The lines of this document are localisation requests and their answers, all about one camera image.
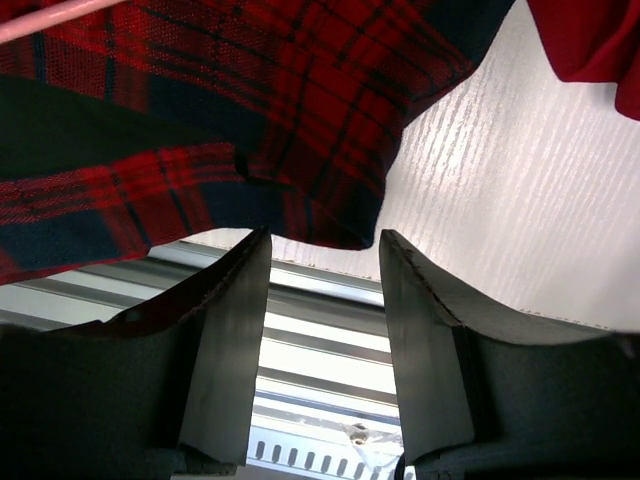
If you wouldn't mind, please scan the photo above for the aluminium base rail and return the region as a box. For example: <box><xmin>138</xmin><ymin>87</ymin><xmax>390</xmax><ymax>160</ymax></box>
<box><xmin>1</xmin><ymin>242</ymin><xmax>400</xmax><ymax>433</ymax></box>

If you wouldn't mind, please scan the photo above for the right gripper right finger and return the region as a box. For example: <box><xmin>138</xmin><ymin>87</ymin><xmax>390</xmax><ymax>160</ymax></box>
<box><xmin>379</xmin><ymin>230</ymin><xmax>639</xmax><ymax>479</ymax></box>

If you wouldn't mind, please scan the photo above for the red navy plaid skirt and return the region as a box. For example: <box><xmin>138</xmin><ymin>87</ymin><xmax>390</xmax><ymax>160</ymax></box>
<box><xmin>1</xmin><ymin>1</ymin><xmax>511</xmax><ymax>284</ymax></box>

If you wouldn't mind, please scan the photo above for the red dress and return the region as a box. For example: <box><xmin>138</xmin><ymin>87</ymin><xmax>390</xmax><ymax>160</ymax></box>
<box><xmin>528</xmin><ymin>1</ymin><xmax>639</xmax><ymax>120</ymax></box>

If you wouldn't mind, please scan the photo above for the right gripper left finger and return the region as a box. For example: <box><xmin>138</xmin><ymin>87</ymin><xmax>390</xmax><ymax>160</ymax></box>
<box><xmin>1</xmin><ymin>228</ymin><xmax>272</xmax><ymax>479</ymax></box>

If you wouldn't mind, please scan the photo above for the pink wire hanger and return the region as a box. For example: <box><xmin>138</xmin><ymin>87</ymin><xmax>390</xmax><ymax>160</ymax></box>
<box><xmin>0</xmin><ymin>0</ymin><xmax>123</xmax><ymax>44</ymax></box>

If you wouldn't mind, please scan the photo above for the white slotted cable duct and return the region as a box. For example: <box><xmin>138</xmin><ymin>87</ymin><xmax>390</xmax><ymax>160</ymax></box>
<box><xmin>247</xmin><ymin>428</ymin><xmax>403</xmax><ymax>479</ymax></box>

